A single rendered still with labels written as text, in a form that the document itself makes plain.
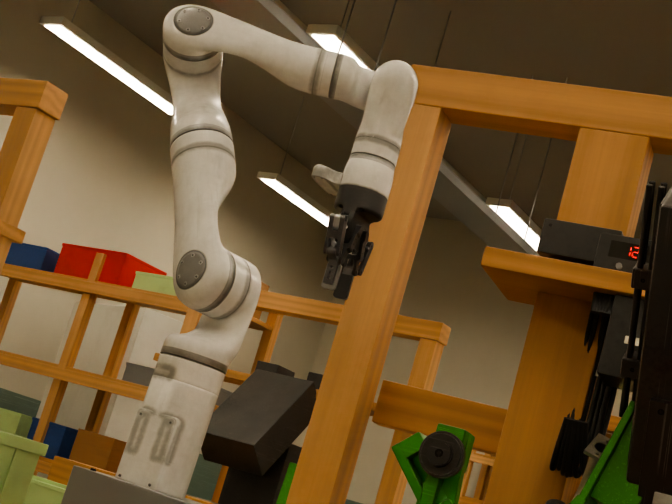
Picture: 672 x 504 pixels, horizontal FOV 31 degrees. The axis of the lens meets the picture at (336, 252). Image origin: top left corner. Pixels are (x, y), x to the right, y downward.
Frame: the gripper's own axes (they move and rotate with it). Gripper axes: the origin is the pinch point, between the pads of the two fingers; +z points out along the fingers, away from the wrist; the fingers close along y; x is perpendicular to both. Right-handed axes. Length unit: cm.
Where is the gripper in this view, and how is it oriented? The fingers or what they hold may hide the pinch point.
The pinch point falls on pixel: (337, 283)
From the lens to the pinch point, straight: 176.2
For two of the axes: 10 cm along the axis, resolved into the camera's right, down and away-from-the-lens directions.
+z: -2.8, 9.4, -2.1
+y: 3.3, 3.0, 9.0
